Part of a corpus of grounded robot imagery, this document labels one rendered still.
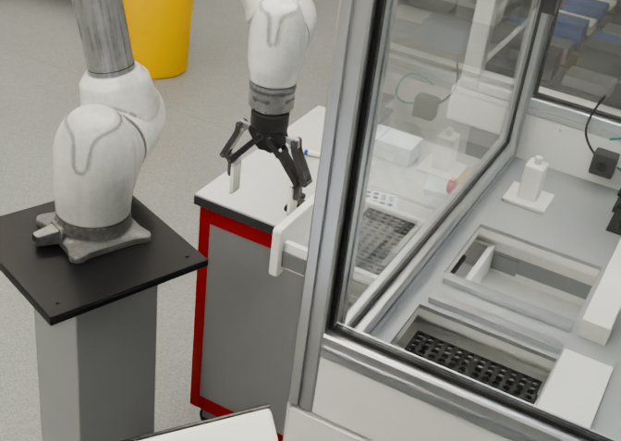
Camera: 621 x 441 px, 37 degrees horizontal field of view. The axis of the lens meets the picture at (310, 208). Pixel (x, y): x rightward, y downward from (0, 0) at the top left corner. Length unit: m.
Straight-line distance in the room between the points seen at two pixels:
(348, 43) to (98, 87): 1.00
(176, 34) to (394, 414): 3.39
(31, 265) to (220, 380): 0.75
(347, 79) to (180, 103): 3.28
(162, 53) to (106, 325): 2.63
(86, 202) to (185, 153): 2.06
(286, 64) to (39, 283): 0.63
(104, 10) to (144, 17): 2.49
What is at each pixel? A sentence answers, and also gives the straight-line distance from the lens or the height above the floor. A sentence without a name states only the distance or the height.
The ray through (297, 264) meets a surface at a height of 0.86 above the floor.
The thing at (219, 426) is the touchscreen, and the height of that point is 1.19.
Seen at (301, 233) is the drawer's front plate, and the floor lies 0.87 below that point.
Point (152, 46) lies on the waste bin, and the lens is 4.48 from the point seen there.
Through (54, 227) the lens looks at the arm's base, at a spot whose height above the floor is 0.82.
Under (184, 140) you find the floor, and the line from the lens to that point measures 4.01.
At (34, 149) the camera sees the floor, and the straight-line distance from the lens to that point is 3.93.
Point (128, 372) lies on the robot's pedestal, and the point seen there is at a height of 0.45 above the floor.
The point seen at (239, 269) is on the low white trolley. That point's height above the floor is 0.59.
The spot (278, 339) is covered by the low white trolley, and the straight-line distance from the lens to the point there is 2.26.
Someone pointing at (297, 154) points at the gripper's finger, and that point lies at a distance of 1.78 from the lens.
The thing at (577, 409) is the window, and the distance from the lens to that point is 1.19.
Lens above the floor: 1.89
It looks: 32 degrees down
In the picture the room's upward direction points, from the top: 7 degrees clockwise
